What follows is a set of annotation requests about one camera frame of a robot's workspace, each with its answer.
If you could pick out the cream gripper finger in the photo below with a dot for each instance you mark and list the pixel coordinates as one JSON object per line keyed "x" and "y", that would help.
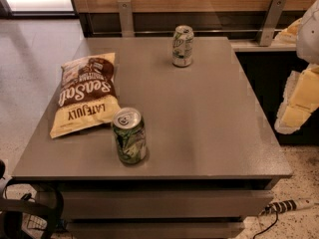
{"x": 300, "y": 100}

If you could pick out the grey drawer cabinet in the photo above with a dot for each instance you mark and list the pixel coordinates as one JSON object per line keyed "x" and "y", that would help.
{"x": 212, "y": 158}

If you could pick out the left metal bracket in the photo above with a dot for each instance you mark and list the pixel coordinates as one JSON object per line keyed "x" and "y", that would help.
{"x": 126, "y": 18}

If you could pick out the metal bracket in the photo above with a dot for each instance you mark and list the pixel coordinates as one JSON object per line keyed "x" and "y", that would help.
{"x": 265, "y": 35}
{"x": 126, "y": 18}

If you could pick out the right metal bracket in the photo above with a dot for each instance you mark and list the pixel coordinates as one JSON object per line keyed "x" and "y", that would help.
{"x": 265, "y": 35}

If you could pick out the white power strip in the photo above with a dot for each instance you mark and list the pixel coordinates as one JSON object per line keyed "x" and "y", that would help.
{"x": 288, "y": 205}

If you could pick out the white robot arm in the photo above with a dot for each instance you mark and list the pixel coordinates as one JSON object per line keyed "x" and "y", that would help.
{"x": 306, "y": 32}

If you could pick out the green soda can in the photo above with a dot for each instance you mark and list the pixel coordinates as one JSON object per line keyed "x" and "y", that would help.
{"x": 130, "y": 134}

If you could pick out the white 7up can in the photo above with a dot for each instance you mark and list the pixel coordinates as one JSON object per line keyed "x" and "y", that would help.
{"x": 182, "y": 46}

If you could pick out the Late July chips bag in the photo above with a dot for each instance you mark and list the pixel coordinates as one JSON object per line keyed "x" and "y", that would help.
{"x": 87, "y": 94}

